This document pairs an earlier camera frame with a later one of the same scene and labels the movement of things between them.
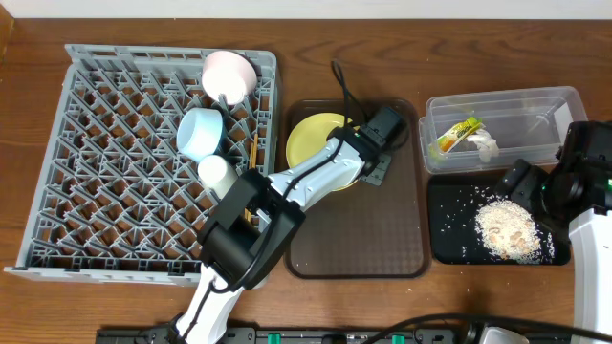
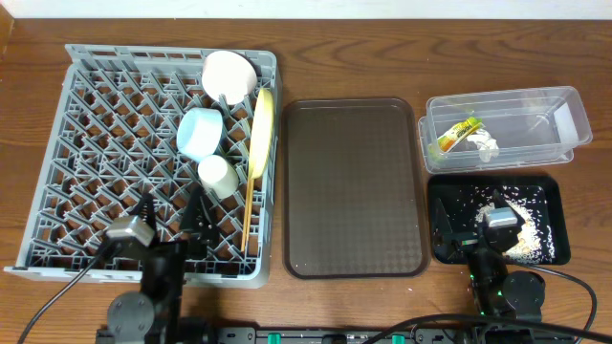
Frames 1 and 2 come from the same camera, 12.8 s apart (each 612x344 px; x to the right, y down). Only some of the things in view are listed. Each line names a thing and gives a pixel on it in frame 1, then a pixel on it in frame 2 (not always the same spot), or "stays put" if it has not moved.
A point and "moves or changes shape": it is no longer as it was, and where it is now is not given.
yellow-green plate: x=311 y=132 to x=262 y=134
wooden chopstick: x=251 y=164 moves or changes shape
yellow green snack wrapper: x=456 y=134 stays put
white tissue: x=488 y=146 stays put
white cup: x=215 y=173 stays put
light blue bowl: x=199 y=133 stays put
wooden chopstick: x=253 y=153 moves or changes shape
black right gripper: x=518 y=182 to x=471 y=242
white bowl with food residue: x=229 y=76 stays put
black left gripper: x=378 y=171 to x=171 y=245
